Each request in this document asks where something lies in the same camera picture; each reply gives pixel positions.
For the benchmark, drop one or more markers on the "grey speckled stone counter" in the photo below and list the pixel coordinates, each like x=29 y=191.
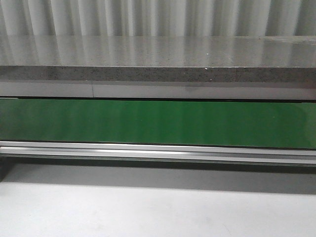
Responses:
x=197 y=68

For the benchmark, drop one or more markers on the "green conveyor belt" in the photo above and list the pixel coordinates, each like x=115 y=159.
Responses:
x=212 y=123

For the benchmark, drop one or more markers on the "white pleated curtain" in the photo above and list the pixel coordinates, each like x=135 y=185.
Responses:
x=158 y=17

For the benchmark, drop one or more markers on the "aluminium conveyor frame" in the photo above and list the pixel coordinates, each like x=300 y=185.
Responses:
x=159 y=153

